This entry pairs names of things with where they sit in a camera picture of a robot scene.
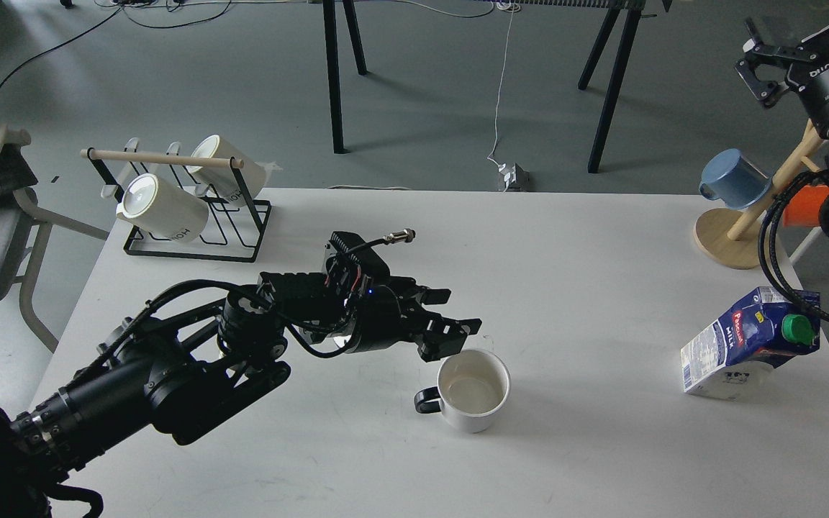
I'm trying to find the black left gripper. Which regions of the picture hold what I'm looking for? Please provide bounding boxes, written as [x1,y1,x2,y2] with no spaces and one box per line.
[325,232,481,362]

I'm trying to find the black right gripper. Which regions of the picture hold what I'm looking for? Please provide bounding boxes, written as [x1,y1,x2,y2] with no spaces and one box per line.
[735,19,829,139]

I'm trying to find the white mug black handle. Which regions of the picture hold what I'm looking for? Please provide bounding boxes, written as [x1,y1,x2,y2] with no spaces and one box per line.
[412,350,511,433]

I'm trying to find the blue milk carton green cap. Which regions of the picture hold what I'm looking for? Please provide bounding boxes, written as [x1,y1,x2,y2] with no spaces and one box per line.
[680,286,820,401]

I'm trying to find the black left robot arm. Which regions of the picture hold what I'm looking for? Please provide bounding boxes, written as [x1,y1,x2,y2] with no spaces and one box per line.
[0,230,481,517]

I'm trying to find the blue mug on tree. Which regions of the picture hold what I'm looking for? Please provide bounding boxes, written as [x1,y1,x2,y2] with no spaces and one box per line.
[699,148,773,210]

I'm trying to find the black table legs right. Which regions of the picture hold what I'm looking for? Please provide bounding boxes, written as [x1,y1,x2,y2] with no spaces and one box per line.
[578,1,645,174]

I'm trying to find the black table legs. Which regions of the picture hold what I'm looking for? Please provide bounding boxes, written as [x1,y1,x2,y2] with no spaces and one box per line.
[322,1,368,155]
[578,1,645,174]

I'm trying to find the white power adapter on floor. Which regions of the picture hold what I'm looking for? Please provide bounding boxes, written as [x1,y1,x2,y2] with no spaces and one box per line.
[498,163,530,191]

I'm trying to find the orange mug on tree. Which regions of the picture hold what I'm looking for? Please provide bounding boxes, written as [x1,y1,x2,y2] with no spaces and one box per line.
[781,186,829,227]

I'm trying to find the wooden mug tree stand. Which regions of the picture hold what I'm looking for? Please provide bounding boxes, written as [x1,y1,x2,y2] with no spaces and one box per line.
[693,120,823,270]

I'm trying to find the white mug rear on rack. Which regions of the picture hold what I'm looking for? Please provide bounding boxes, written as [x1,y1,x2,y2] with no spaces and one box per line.
[186,135,268,207]

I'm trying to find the white mug on rack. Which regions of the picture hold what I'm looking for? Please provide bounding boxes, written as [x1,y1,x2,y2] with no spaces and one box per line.
[115,173,209,242]
[186,135,268,207]

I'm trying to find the white mug front on rack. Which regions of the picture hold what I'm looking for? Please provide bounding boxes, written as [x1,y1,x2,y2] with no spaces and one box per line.
[115,173,209,242]

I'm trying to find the black table legs left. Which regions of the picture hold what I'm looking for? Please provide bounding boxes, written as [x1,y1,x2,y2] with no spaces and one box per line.
[322,1,368,155]

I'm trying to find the white cable on floor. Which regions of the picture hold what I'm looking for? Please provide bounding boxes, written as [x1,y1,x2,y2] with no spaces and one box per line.
[486,0,523,168]

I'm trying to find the black wire mug rack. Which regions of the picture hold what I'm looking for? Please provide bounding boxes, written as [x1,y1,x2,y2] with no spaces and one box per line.
[81,135,279,263]

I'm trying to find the black cables on floor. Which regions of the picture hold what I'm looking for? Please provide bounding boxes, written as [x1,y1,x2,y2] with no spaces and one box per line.
[0,0,235,101]

